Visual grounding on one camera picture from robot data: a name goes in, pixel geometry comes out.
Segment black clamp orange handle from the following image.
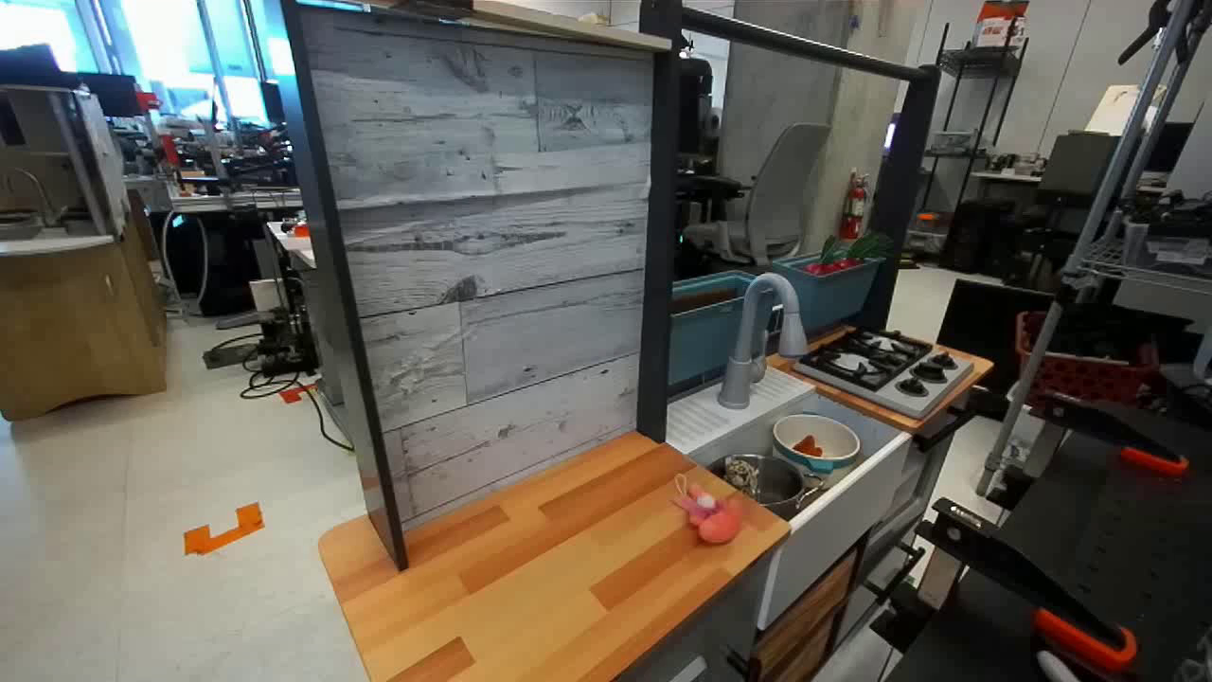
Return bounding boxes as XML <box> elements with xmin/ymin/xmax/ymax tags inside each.
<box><xmin>1025</xmin><ymin>391</ymin><xmax>1191</xmax><ymax>481</ymax></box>
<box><xmin>919</xmin><ymin>495</ymin><xmax>1141</xmax><ymax>678</ymax></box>

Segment wooden kitchen counter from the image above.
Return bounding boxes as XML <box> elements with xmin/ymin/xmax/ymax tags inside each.
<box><xmin>315</xmin><ymin>428</ymin><xmax>792</xmax><ymax>682</ymax></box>

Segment white shelf unit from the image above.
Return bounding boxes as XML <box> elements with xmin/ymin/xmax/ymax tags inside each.
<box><xmin>0</xmin><ymin>78</ymin><xmax>131</xmax><ymax>259</ymax></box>

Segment red toy vegetable green leaves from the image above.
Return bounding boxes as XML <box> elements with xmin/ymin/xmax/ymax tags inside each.
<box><xmin>807</xmin><ymin>230</ymin><xmax>886</xmax><ymax>280</ymax></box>

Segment beige patterned plush toy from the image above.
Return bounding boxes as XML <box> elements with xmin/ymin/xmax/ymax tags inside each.
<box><xmin>718</xmin><ymin>456</ymin><xmax>767</xmax><ymax>492</ymax></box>

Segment wooden cabinet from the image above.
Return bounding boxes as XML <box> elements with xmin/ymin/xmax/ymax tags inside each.
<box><xmin>0</xmin><ymin>223</ymin><xmax>171</xmax><ymax>424</ymax></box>

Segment red plastic crate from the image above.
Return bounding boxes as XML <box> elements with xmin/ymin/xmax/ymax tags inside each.
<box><xmin>1013</xmin><ymin>305</ymin><xmax>1160</xmax><ymax>409</ymax></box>

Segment grey wood back panel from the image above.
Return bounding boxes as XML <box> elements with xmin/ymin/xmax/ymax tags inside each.
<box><xmin>300</xmin><ymin>2</ymin><xmax>672</xmax><ymax>533</ymax></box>

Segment red fire extinguisher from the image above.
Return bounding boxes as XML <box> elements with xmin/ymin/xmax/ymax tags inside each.
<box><xmin>838</xmin><ymin>170</ymin><xmax>873</xmax><ymax>246</ymax></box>

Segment white toy kitchen sink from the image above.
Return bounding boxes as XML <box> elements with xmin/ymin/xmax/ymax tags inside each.
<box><xmin>661</xmin><ymin>372</ymin><xmax>940</xmax><ymax>638</ymax></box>

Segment grey office chair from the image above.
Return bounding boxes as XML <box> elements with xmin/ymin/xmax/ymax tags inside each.
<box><xmin>715</xmin><ymin>120</ymin><xmax>834</xmax><ymax>270</ymax></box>

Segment cluttered work desk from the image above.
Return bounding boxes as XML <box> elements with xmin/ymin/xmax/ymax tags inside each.
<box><xmin>126</xmin><ymin>117</ymin><xmax>315</xmax><ymax>318</ymax></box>

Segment stainless steel pot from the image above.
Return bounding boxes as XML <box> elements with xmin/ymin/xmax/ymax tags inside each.
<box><xmin>709</xmin><ymin>451</ymin><xmax>810</xmax><ymax>524</ymax></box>

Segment grey metal tripod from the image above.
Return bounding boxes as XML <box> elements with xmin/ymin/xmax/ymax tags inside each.
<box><xmin>977</xmin><ymin>0</ymin><xmax>1212</xmax><ymax>500</ymax></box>

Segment black floor cables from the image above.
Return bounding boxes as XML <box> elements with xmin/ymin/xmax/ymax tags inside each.
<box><xmin>199</xmin><ymin>318</ymin><xmax>359</xmax><ymax>456</ymax></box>

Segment black kitchen frame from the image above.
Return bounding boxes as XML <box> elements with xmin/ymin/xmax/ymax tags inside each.
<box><xmin>636</xmin><ymin>0</ymin><xmax>941</xmax><ymax>448</ymax></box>

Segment orange white box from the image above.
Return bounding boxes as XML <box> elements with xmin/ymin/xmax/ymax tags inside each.
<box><xmin>977</xmin><ymin>0</ymin><xmax>1031</xmax><ymax>52</ymax></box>

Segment orange floor tape mark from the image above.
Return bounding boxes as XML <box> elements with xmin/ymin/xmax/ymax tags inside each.
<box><xmin>180</xmin><ymin>500</ymin><xmax>270</xmax><ymax>561</ymax></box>

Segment teal plastic bin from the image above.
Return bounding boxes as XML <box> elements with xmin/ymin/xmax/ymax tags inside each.
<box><xmin>667</xmin><ymin>266</ymin><xmax>777</xmax><ymax>395</ymax></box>

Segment teal planter box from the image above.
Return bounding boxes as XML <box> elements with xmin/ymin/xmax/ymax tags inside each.
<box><xmin>754</xmin><ymin>255</ymin><xmax>886</xmax><ymax>337</ymax></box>

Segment pink plush toy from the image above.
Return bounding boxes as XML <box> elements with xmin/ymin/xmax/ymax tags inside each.
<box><xmin>671</xmin><ymin>475</ymin><xmax>751</xmax><ymax>550</ymax></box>

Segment white pot teal handles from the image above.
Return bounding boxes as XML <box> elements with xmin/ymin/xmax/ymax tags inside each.
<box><xmin>767</xmin><ymin>409</ymin><xmax>865</xmax><ymax>484</ymax></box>

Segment grey toy faucet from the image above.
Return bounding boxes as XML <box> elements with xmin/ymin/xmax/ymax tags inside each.
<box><xmin>715</xmin><ymin>270</ymin><xmax>810</xmax><ymax>414</ymax></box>

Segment black shelf rack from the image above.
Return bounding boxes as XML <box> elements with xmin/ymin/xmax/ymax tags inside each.
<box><xmin>924</xmin><ymin>33</ymin><xmax>1035</xmax><ymax>261</ymax></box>

